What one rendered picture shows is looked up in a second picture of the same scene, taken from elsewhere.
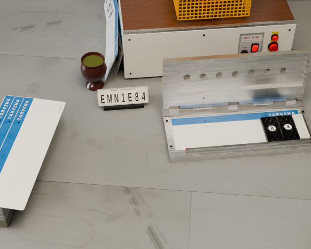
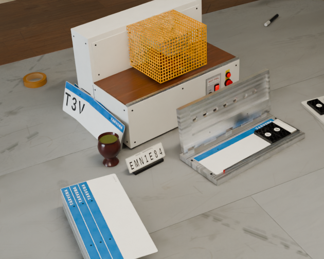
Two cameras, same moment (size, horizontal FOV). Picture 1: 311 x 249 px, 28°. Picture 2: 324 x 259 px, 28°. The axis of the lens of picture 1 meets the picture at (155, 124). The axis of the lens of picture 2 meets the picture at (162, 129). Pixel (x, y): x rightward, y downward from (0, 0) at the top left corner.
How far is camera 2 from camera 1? 100 cm
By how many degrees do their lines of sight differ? 26
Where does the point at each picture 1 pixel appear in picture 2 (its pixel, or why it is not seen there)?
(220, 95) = (220, 126)
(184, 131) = (211, 161)
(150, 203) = (229, 215)
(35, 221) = not seen: outside the picture
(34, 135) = (113, 203)
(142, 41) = (141, 108)
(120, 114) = (150, 172)
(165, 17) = (147, 86)
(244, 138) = (254, 148)
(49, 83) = (72, 176)
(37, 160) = (133, 217)
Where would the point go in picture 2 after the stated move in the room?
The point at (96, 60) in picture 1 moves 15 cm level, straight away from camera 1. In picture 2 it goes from (110, 138) to (87, 121)
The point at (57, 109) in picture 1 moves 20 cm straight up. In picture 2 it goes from (113, 180) to (107, 129)
